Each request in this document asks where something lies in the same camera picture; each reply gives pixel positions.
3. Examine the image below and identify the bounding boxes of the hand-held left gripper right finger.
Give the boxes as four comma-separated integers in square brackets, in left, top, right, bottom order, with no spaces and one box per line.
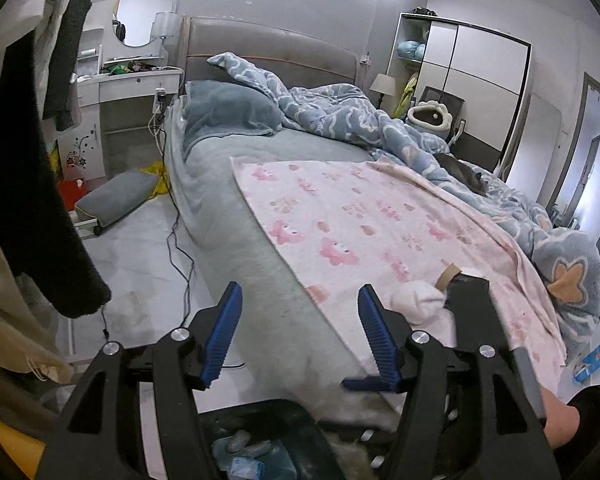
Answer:
[357,284,553,480]

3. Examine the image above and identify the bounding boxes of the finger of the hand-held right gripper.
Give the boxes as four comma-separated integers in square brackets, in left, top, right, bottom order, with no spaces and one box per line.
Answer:
[341,376,387,392]
[446,272,492,353]

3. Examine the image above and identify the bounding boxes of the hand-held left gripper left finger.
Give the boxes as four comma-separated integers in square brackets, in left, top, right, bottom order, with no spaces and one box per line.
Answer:
[40,282,243,480]

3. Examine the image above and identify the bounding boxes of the brown cardboard tape roll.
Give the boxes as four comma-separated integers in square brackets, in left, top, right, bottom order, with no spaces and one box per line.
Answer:
[434,265,463,291]

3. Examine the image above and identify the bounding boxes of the white fluffy sock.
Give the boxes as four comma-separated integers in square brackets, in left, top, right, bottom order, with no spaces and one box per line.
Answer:
[391,282,456,346]

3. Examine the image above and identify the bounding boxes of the black trash bin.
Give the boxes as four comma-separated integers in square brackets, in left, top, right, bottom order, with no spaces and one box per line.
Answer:
[197,399,346,480]

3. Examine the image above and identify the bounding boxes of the blue tissue packet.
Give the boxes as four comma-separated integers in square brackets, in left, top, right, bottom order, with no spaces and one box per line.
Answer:
[228,456,266,480]

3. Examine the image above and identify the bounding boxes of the person's right hand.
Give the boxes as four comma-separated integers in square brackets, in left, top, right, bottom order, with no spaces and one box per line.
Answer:
[542,392,581,451]

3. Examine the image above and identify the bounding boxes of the blue printed wrapper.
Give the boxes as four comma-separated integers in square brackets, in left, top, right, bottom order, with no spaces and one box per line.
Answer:
[572,335,600,385]

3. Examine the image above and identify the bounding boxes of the blue fluffy flower blanket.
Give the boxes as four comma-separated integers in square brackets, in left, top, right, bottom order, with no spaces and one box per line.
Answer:
[480,175,600,343]

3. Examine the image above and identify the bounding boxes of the pink printed blanket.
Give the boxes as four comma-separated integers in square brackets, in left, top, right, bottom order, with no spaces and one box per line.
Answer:
[230,156,568,396]

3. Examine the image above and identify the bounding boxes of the bed with grey sheet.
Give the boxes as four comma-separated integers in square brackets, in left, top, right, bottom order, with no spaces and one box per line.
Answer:
[161,95,600,421]

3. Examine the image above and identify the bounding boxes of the dark cat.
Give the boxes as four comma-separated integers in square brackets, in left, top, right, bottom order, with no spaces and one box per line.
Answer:
[435,152,488,196]

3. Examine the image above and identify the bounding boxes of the yellow plastic bag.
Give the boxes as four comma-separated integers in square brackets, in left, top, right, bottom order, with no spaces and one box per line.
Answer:
[140,160,171,198]

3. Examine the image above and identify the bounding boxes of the grey cushioned stool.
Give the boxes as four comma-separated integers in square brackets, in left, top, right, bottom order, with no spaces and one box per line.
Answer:
[75,169,161,233]

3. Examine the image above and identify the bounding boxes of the white flower-shaped cat bed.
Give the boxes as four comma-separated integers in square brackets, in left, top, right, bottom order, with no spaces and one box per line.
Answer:
[406,101,453,136]

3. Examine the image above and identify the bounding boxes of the red box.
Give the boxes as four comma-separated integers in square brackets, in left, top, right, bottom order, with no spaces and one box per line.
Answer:
[57,177,88,213]

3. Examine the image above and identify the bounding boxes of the beige coat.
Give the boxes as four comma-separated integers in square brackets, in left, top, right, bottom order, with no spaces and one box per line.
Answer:
[0,200,76,386]

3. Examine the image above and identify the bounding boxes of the yellow-green plush toy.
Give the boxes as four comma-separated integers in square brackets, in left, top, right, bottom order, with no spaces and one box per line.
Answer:
[402,72,420,111]

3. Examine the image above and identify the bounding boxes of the blue-grey pillow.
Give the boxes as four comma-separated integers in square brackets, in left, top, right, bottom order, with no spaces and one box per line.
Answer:
[182,80,283,148]

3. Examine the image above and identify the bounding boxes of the blue cloud pattern duvet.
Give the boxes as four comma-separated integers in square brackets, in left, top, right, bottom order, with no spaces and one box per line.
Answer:
[207,52,511,196]

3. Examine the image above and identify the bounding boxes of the black coat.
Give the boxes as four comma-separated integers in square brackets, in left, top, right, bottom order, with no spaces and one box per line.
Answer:
[0,0,113,318]

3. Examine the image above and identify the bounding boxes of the beige bedside lamp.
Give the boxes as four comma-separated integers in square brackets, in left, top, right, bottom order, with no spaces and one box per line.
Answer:
[370,73,395,111]

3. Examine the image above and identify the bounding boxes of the white wardrobe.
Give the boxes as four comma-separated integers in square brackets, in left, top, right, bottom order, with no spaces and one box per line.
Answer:
[385,11,533,181]

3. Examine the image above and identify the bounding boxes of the white dressing table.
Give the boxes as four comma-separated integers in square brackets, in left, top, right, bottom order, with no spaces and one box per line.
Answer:
[72,0,183,181]

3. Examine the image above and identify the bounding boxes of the blue plush toy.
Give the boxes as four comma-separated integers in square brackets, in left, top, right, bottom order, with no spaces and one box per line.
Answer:
[397,40,427,61]

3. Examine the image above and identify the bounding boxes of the grey padded headboard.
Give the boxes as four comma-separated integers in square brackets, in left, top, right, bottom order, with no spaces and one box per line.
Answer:
[180,16,358,98]

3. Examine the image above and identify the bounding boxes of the white table lamp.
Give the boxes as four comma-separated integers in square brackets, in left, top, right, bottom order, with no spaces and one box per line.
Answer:
[151,11,178,56]

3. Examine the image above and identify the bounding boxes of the grey knit vest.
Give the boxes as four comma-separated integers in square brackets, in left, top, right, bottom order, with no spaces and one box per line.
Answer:
[42,0,93,131]

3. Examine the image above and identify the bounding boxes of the white quilted jacket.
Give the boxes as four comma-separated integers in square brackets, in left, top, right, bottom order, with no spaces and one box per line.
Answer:
[27,0,76,68]

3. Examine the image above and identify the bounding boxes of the black floor cable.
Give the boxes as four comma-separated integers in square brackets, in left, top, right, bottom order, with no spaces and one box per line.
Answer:
[100,125,246,371]

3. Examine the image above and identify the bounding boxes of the round wall mirror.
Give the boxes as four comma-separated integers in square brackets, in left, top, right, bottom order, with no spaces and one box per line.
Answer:
[115,0,177,48]

